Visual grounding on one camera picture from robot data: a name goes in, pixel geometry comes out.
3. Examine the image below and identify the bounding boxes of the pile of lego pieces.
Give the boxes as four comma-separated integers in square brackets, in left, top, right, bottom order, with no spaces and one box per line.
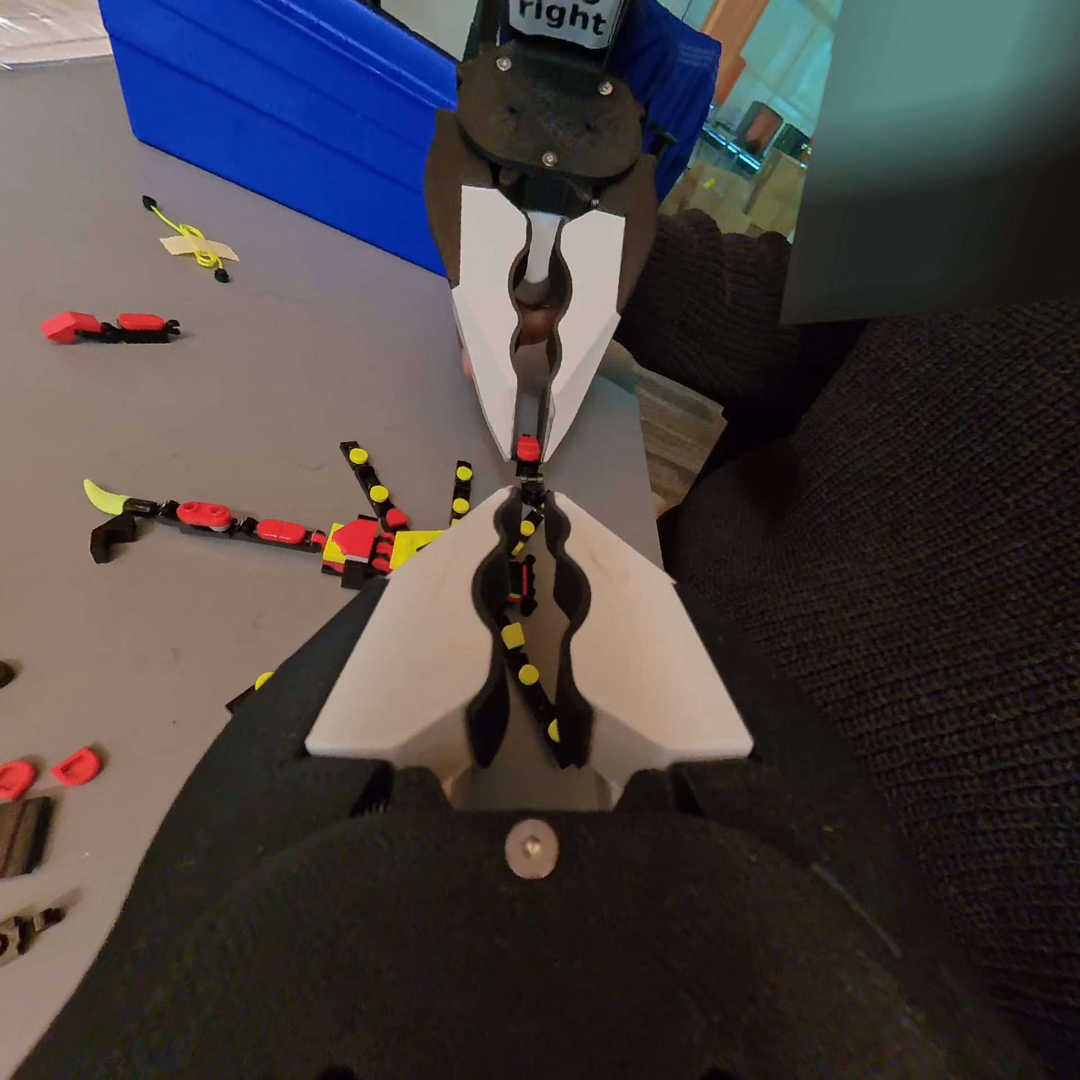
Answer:
[0,746,102,963]

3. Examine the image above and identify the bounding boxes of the person's right forearm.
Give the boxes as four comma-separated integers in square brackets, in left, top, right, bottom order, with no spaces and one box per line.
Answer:
[616,209,803,406]

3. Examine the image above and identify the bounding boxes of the printed paper sheets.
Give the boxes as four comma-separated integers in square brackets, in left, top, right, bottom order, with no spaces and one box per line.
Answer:
[0,0,115,69]

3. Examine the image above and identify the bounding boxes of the black yellow lego scorpion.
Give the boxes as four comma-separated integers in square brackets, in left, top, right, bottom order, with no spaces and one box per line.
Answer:
[83,439,592,769]

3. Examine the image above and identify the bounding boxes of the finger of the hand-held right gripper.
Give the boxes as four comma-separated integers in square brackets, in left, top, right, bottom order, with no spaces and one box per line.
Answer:
[538,209,627,462]
[451,184,533,462]

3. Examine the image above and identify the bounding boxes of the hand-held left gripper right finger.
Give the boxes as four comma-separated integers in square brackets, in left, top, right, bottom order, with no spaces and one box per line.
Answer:
[544,493,755,783]

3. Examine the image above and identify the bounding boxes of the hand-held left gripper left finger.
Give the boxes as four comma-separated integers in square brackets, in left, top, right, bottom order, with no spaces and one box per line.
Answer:
[302,488,521,775]

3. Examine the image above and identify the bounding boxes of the blue plastic bin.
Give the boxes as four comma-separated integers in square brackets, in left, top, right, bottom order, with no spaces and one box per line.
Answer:
[97,0,461,275]

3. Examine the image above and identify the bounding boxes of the yellow string with tape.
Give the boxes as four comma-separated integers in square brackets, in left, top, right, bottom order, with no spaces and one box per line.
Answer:
[142,196,240,284]

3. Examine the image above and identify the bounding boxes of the red black lego claw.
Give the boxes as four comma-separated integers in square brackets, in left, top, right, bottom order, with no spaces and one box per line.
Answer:
[40,310,181,345]

